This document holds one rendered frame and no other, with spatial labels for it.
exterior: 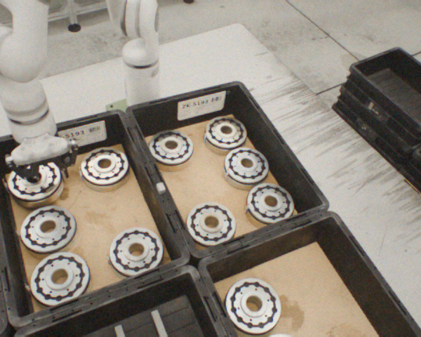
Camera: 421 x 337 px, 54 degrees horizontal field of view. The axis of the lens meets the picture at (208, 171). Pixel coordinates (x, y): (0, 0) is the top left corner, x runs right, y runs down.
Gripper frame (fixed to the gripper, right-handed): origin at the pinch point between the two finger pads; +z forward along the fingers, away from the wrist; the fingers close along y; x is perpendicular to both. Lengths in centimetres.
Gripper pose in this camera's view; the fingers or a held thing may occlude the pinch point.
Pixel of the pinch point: (50, 176)
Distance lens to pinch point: 91.9
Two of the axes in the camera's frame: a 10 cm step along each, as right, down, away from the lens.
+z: -0.9, 6.0, 7.9
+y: -9.0, 2.8, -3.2
